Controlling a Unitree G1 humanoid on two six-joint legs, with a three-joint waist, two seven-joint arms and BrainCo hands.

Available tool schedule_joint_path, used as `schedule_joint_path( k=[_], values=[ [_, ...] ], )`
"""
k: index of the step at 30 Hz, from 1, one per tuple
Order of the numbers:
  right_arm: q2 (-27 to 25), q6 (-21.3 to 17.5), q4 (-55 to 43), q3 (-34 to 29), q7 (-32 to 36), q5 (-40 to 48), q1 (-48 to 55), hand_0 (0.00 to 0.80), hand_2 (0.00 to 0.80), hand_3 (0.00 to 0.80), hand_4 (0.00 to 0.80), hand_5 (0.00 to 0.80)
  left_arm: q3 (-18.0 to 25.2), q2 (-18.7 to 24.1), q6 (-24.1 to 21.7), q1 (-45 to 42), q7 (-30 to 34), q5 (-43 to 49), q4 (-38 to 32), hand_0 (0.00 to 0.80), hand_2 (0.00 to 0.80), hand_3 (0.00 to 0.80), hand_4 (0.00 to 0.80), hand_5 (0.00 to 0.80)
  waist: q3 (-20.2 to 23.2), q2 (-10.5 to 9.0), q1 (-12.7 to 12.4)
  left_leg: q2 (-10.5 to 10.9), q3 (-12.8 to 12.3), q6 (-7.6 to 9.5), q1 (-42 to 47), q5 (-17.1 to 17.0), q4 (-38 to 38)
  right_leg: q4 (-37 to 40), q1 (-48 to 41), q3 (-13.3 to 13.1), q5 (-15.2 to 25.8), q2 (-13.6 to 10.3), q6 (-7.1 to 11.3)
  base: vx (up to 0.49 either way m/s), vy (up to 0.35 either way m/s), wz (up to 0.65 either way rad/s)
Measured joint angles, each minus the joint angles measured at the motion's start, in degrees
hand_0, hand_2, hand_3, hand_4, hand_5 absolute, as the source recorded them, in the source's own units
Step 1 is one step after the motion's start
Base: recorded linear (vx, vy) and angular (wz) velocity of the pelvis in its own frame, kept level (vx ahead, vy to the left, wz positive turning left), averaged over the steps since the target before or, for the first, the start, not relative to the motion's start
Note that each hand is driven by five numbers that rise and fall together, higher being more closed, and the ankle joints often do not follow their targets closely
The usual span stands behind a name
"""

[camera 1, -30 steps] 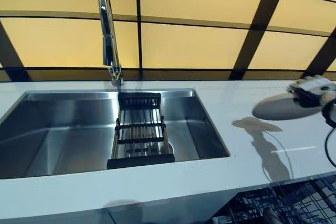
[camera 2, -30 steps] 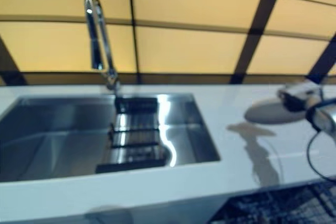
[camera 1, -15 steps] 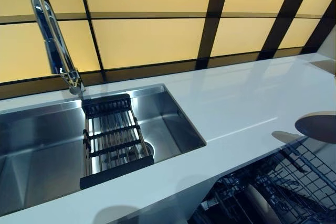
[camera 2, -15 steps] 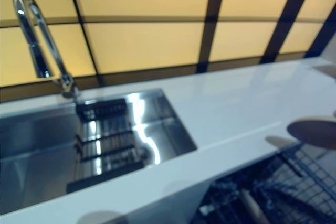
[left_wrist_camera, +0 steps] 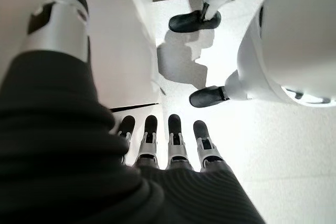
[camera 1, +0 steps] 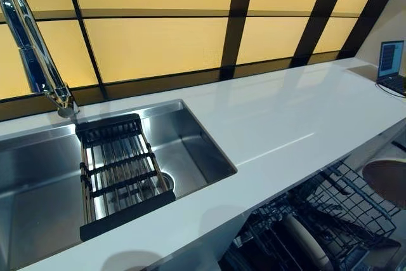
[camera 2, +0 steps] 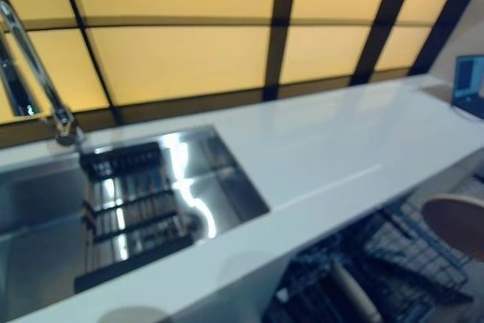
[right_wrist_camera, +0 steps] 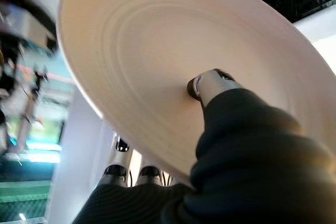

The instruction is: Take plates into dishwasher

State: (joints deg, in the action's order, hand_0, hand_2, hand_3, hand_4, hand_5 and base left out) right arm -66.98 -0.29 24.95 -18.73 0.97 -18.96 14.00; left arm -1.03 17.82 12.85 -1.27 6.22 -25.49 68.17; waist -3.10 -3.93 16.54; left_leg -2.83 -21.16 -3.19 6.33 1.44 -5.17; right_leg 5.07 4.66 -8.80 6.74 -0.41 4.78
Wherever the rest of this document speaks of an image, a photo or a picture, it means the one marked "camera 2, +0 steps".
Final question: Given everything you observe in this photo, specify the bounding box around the cream ceramic plate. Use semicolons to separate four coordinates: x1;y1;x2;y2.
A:
421;193;484;263
330;262;383;323

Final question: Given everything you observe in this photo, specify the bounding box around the yellow backlit panel wall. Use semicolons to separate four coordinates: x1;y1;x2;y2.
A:
0;0;473;138

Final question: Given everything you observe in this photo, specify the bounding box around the white cabinet door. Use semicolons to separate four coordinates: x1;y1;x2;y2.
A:
166;250;294;323

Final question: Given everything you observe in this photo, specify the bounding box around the black roll-up dish rack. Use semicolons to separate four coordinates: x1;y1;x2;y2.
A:
73;141;196;294

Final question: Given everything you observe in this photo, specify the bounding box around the stainless steel sink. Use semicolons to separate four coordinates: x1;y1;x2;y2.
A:
0;124;271;296

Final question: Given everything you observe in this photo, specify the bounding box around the chrome kitchen faucet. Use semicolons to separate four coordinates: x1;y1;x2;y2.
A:
0;0;90;154

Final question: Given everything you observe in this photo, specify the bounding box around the dishwasher wire rack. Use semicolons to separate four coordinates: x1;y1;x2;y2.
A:
264;200;476;323

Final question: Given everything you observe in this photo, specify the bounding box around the open laptop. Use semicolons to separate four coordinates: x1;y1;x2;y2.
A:
450;54;484;120

